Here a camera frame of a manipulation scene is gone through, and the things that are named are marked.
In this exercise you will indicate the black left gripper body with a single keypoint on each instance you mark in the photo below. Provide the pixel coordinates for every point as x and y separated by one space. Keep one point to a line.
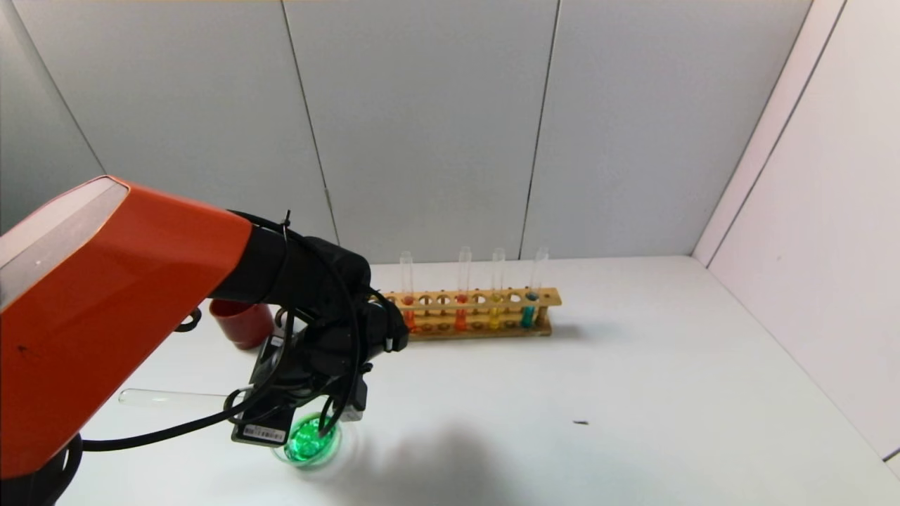
261 426

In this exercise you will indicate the yellow pigment glass test tube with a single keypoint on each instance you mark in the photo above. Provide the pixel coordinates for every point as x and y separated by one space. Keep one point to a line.
169 398
494 318

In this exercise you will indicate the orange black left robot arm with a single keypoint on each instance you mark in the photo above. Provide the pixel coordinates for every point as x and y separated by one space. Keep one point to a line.
105 295

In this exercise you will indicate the clear glass beaker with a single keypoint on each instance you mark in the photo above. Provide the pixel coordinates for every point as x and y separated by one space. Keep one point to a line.
313 439

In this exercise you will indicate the red pigment glass test tube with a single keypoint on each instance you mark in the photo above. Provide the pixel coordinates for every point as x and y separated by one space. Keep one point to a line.
408 281

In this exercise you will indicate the orange pigment glass test tube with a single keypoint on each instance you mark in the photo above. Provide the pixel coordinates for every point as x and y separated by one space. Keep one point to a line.
460 318

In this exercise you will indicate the wooden test tube rack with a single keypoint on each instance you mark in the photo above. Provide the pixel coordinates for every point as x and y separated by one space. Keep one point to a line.
485 300

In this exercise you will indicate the blue pigment glass test tube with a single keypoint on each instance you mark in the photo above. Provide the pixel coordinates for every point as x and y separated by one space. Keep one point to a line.
527 316

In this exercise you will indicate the dark red plastic cup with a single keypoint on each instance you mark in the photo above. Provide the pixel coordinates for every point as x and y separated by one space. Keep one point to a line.
242 327

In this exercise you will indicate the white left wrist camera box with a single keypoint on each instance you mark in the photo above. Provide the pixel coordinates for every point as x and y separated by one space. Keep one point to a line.
353 397

